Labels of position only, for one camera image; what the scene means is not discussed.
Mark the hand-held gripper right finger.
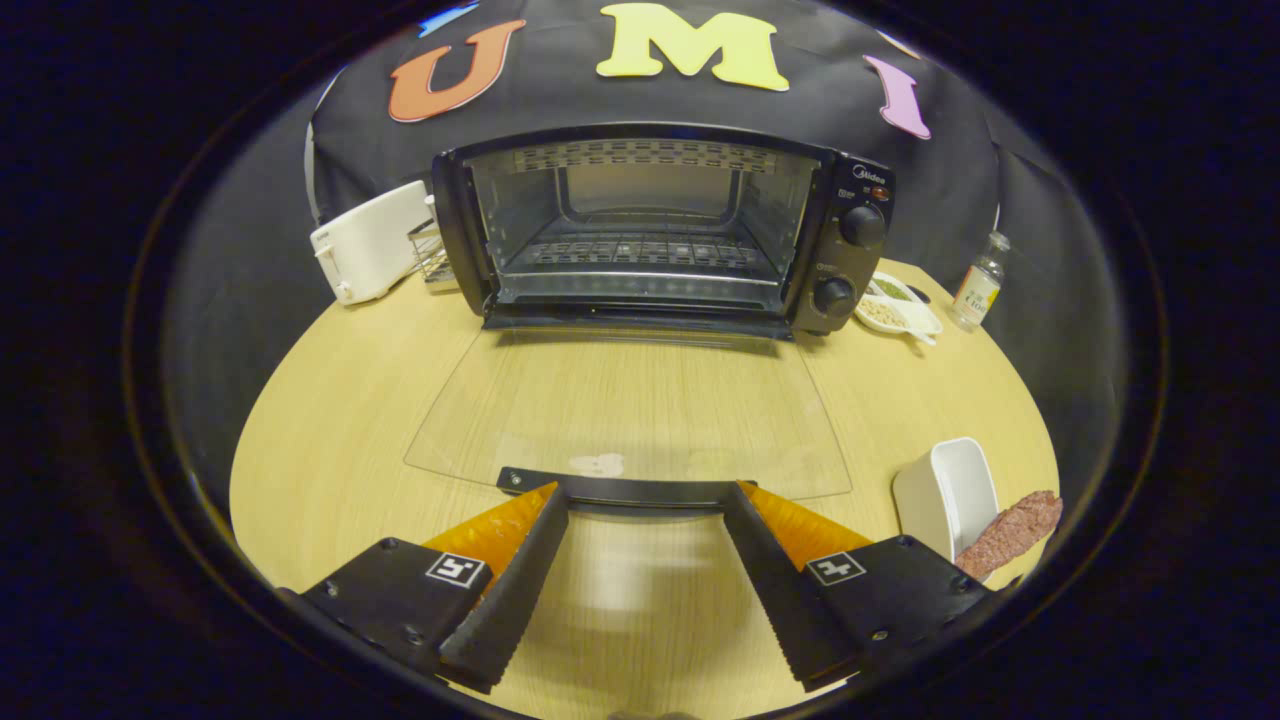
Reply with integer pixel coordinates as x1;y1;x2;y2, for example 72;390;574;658
722;480;1001;693

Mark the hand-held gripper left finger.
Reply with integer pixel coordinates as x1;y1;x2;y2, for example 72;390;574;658
280;481;569;694

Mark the red meat slice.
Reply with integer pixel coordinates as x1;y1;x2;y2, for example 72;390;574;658
955;490;1064;583

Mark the black toaster oven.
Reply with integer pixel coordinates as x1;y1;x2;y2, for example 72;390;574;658
403;122;897;519

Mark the white toaster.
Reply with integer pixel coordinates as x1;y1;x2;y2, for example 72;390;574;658
309;180;436;306

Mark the white rectangular tray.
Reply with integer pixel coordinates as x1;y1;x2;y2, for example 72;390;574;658
892;437;1001;581

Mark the white divided dish of grains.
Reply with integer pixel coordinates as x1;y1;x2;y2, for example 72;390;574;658
855;270;944;346

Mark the small clear glass bottle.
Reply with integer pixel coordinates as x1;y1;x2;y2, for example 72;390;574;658
948;231;1011;332

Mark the small metal wire rack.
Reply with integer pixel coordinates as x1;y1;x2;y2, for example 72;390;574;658
408;218;459;293

